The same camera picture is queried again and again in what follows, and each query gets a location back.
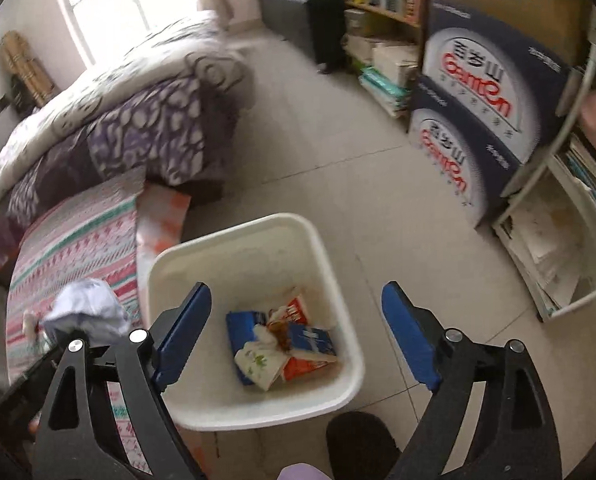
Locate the purple patterned blanket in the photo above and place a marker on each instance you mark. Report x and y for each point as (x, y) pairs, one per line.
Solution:
(143, 135)

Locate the person's purple clothing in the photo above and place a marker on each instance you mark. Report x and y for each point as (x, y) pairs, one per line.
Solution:
(300, 472)

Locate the brown cardboard box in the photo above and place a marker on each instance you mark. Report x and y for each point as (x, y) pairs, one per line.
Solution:
(542, 10)

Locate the wooden bookshelf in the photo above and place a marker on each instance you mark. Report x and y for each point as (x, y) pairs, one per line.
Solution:
(382, 12)

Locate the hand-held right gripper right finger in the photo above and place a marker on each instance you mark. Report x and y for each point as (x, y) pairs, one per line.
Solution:
(410, 335)

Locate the patterned striped tablecloth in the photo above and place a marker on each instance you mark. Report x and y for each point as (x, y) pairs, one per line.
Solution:
(78, 240)

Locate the white plastic bin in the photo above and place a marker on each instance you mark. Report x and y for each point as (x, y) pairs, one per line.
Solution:
(278, 255)

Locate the orange patterned cardboard box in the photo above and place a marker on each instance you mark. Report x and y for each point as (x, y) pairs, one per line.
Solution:
(163, 220)

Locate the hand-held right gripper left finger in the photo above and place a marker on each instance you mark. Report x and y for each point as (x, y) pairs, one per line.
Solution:
(183, 335)

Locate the plaid coat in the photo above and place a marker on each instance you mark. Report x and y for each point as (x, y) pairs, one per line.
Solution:
(25, 57)

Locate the blue water bottle box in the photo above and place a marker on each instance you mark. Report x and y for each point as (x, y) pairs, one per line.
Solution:
(487, 80)
(457, 160)

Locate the white paper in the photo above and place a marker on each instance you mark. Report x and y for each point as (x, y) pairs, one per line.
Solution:
(85, 310)

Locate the pile of loose papers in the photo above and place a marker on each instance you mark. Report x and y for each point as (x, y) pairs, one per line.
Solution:
(542, 240)

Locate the black bench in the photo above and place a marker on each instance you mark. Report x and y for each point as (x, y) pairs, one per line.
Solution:
(308, 20)

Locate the blue plastic packet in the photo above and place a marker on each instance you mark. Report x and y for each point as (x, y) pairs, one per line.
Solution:
(240, 332)

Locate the blue cardboard box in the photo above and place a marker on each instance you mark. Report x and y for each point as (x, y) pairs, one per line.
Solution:
(310, 340)

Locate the black bag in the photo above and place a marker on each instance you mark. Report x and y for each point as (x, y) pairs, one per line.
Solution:
(24, 91)

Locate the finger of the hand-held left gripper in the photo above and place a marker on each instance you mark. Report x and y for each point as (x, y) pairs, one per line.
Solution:
(33, 375)

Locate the bed with purple quilt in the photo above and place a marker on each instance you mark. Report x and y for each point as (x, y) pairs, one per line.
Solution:
(128, 75)

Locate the white shelf unit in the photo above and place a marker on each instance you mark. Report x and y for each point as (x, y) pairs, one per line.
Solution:
(537, 180)

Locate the bright window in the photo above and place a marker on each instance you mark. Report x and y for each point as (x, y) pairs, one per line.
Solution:
(118, 0)

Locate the orange red carton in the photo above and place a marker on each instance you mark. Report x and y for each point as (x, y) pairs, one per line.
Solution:
(305, 367)

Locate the row of leaning books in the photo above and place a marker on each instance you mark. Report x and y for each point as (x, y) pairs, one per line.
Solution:
(590, 180)

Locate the black slipper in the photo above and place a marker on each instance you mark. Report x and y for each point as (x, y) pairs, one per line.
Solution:
(362, 445)

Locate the stack of books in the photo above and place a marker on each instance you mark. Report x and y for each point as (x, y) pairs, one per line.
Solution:
(382, 70)

